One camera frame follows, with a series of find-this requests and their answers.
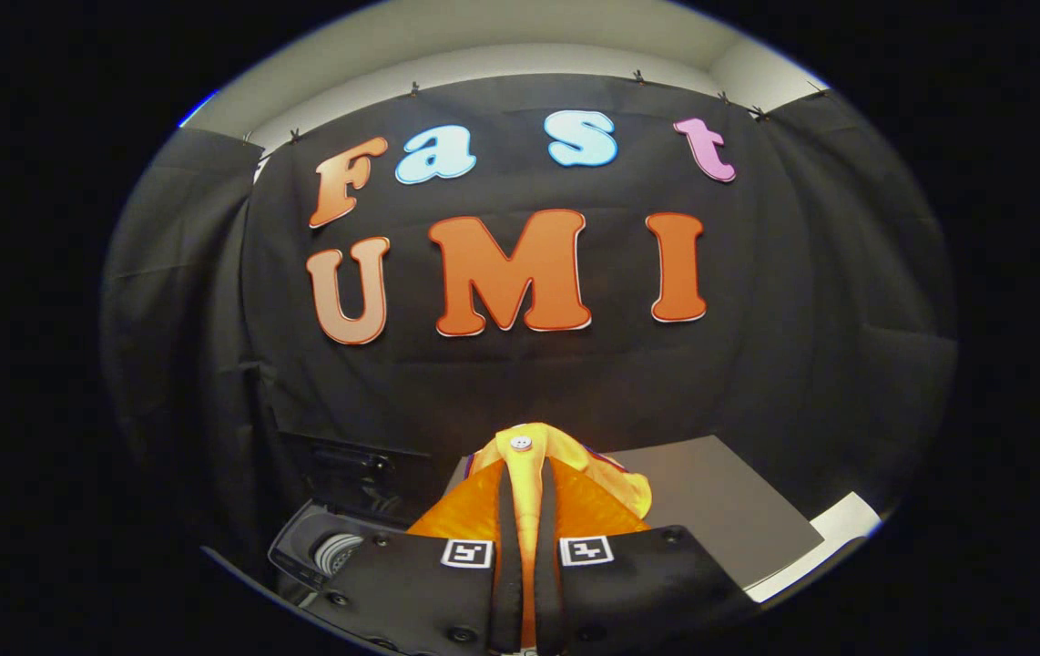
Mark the yellow polo shirt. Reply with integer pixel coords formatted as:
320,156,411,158
465,422,654,650

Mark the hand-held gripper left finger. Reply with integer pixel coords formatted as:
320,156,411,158
306,458,523,656

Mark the white panel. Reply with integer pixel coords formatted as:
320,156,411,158
743,492,883,604

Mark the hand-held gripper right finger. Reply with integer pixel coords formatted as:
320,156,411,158
534,458,758,656

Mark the black backdrop cloth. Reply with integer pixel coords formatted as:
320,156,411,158
101,73,958,584

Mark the grey washing machine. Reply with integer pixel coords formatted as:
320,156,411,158
267,428,448,607

